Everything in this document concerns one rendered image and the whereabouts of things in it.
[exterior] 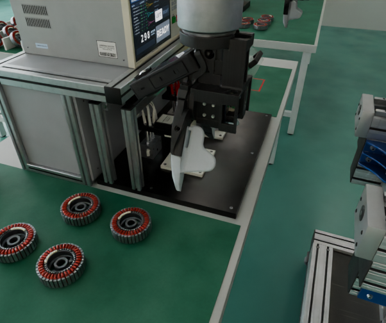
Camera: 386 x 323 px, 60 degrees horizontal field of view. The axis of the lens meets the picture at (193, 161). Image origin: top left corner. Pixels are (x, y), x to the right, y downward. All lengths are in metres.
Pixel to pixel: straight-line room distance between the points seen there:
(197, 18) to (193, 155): 0.17
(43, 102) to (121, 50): 0.28
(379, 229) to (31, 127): 0.98
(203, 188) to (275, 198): 1.21
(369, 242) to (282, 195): 1.54
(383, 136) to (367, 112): 0.10
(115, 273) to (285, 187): 1.62
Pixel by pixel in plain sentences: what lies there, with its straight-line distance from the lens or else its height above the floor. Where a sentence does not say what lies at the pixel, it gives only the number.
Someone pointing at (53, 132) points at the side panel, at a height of 0.93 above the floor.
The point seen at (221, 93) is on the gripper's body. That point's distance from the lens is 0.41.
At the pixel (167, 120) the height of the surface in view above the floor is 0.92.
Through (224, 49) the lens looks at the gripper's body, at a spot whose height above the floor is 1.34.
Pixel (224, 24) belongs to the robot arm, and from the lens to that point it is 0.39.
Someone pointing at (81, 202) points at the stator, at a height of 0.77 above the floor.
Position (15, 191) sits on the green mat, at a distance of 1.21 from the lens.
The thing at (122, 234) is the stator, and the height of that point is 0.78.
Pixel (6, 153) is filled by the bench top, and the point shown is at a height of 0.75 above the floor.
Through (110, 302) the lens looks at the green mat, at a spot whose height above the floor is 0.75.
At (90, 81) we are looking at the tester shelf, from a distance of 0.93.
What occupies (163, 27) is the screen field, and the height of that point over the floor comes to 1.18.
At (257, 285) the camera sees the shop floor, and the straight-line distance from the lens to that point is 1.77.
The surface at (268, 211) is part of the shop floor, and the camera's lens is 2.12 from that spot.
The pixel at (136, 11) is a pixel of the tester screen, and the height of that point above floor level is 1.26.
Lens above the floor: 1.46
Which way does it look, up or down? 36 degrees down
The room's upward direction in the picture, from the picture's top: straight up
